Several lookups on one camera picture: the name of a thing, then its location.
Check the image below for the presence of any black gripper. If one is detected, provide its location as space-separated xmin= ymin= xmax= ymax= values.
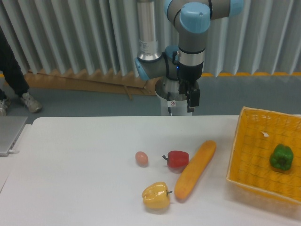
xmin=177 ymin=63 xmax=203 ymax=112

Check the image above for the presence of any red bell pepper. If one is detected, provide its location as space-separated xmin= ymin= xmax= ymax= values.
xmin=162 ymin=150 xmax=189 ymax=168

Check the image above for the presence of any yellow bell pepper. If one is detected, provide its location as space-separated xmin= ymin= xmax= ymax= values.
xmin=142 ymin=182 xmax=172 ymax=209

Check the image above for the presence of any brown egg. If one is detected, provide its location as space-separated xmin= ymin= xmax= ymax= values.
xmin=135 ymin=151 xmax=149 ymax=165

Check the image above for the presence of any yellow woven basket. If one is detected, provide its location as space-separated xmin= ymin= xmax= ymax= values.
xmin=226 ymin=107 xmax=301 ymax=204

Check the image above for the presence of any green bell pepper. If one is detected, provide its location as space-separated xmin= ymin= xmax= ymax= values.
xmin=269 ymin=144 xmax=294 ymax=171

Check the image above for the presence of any silver laptop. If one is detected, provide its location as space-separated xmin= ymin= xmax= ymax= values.
xmin=0 ymin=116 xmax=27 ymax=157

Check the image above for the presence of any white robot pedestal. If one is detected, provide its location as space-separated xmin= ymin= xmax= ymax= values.
xmin=155 ymin=77 xmax=193 ymax=116

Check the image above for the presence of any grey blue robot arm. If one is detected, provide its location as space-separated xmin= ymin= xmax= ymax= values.
xmin=135 ymin=0 xmax=244 ymax=116

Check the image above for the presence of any long orange baguette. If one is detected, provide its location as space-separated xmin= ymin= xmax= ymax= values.
xmin=174 ymin=140 xmax=217 ymax=200

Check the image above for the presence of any person in dark clothes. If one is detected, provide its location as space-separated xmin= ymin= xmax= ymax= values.
xmin=0 ymin=31 xmax=42 ymax=113

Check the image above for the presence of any brown cardboard sheet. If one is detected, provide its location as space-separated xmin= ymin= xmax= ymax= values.
xmin=24 ymin=69 xmax=158 ymax=99

